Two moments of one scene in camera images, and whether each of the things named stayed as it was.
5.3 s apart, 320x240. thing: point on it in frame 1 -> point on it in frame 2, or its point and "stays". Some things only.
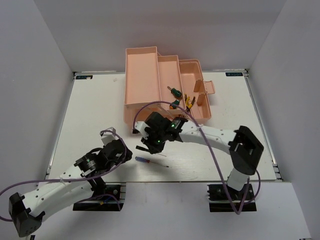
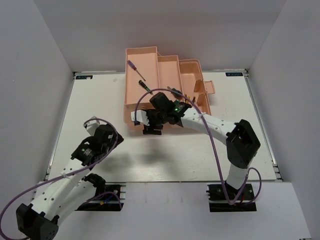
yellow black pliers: [188, 106] stays
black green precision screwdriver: [146, 149] -> [144, 85]
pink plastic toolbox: [151, 78] stays
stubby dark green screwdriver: [176, 93] stays
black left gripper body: [126, 156] -> [109, 146]
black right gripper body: [155, 139] -> [156, 121]
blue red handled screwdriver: [141, 159] -> [132, 65]
